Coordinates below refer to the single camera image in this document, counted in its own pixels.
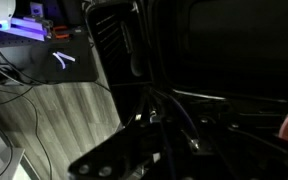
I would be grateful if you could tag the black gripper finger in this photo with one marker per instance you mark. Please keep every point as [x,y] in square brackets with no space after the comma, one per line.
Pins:
[119,156]

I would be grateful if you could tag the black dish rack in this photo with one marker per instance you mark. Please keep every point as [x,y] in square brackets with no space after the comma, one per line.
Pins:
[212,74]

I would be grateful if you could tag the red black clamp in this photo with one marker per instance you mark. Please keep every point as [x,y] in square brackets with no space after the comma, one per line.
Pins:
[63,32]

